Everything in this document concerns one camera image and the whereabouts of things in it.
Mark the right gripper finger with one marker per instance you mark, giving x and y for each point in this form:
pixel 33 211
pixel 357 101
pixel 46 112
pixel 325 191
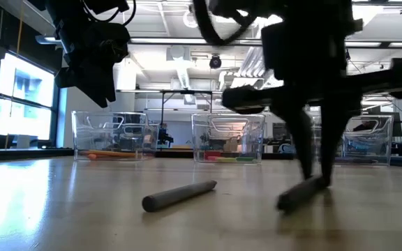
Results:
pixel 302 146
pixel 331 146

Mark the grey marker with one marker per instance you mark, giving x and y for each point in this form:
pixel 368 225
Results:
pixel 176 196
pixel 298 193

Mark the orange pencil pink eraser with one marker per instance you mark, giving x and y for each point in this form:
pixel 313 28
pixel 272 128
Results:
pixel 113 153

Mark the brown pencil orange eraser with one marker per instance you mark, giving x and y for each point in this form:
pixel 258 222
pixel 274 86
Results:
pixel 92 157

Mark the red eraser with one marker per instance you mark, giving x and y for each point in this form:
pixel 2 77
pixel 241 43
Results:
pixel 213 154

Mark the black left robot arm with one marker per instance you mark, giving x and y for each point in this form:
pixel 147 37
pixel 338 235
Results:
pixel 75 7

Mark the clear plastic bin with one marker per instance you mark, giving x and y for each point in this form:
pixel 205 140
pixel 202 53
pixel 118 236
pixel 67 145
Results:
pixel 229 136
pixel 110 136
pixel 372 146

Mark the white ceiling ducts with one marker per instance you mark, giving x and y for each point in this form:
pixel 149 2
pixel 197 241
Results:
pixel 253 62

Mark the large window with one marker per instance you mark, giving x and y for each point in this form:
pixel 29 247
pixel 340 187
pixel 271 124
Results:
pixel 26 104

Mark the black ceiling dome fixture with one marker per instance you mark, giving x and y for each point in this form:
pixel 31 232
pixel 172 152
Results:
pixel 215 62

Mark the black background stand frame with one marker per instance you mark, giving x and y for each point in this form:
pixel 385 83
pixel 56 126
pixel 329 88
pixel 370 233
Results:
pixel 187 92

